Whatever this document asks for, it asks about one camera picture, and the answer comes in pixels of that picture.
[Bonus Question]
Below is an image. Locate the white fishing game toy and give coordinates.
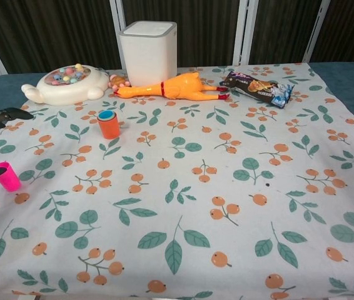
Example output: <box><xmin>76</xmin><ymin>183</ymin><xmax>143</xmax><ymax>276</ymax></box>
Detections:
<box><xmin>21</xmin><ymin>62</ymin><xmax>110</xmax><ymax>106</ymax></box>

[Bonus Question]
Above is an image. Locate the dark snack packet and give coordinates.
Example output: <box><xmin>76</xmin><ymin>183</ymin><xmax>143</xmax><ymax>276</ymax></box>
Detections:
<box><xmin>219</xmin><ymin>70</ymin><xmax>295</xmax><ymax>109</ymax></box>

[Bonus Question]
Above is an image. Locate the floral orange-berry tablecloth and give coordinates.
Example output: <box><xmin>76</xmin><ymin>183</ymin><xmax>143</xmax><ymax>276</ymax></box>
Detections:
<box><xmin>0</xmin><ymin>62</ymin><xmax>354</xmax><ymax>300</ymax></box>

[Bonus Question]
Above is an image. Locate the small pink doll toy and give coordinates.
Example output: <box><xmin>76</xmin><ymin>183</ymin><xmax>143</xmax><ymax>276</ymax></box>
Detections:
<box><xmin>108</xmin><ymin>74</ymin><xmax>131</xmax><ymax>90</ymax></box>

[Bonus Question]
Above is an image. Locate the pink plastic cup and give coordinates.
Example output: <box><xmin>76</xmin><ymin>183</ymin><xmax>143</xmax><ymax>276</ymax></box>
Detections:
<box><xmin>0</xmin><ymin>161</ymin><xmax>23</xmax><ymax>193</ymax></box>

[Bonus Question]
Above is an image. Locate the yellow rubber chicken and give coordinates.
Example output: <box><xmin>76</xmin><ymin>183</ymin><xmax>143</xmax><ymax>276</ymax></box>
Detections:
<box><xmin>113</xmin><ymin>71</ymin><xmax>231</xmax><ymax>101</ymax></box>

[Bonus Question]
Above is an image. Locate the white square lidded bin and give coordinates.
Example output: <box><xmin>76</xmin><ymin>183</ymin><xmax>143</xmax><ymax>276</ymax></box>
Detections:
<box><xmin>118</xmin><ymin>21</ymin><xmax>178</xmax><ymax>86</ymax></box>

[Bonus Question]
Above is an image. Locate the light blue plastic cup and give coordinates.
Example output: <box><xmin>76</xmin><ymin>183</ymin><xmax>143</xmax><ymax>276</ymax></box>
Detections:
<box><xmin>98</xmin><ymin>109</ymin><xmax>118</xmax><ymax>121</ymax></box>

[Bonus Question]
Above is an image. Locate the orange plastic cup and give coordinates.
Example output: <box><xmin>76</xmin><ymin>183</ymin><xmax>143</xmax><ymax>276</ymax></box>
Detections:
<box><xmin>97</xmin><ymin>114</ymin><xmax>121</xmax><ymax>140</ymax></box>

